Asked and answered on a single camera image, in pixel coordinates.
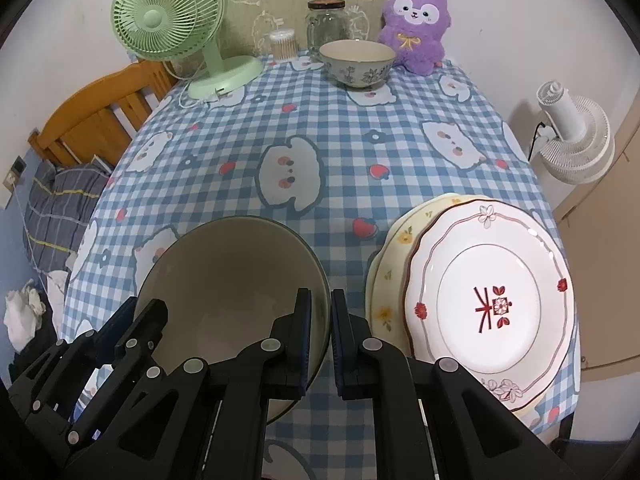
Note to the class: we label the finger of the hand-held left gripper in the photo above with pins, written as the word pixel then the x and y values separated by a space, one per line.
pixel 75 350
pixel 145 330

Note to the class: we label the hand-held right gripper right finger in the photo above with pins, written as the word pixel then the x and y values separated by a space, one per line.
pixel 340 350

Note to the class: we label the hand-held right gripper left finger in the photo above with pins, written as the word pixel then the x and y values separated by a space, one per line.
pixel 305 345

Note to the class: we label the cream bowl with floral outside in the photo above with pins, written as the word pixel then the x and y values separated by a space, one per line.
pixel 356 62
pixel 235 270

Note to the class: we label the white plate with red mark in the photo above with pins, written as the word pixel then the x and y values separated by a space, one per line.
pixel 500 305

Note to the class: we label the white crumpled cloth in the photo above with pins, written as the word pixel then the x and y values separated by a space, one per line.
pixel 22 317

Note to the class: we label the grey plaid pillow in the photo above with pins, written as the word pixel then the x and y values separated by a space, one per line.
pixel 60 210

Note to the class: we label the blue checked tablecloth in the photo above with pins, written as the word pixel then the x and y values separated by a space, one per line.
pixel 350 150

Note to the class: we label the wooden bed headboard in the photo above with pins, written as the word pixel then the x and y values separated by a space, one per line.
pixel 85 115

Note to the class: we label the black table leg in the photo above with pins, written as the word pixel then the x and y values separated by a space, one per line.
pixel 564 432

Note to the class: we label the cotton swab container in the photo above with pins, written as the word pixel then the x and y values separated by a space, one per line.
pixel 281 44

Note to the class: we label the green desk fan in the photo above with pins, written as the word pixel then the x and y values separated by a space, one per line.
pixel 165 15

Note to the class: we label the glass jar with dark lid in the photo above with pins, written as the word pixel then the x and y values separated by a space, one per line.
pixel 326 27

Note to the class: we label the white standing fan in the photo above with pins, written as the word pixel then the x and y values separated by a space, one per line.
pixel 575 135

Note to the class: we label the purple plush bunny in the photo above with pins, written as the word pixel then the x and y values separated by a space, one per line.
pixel 415 30

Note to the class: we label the wall socket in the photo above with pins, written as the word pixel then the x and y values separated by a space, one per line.
pixel 12 176

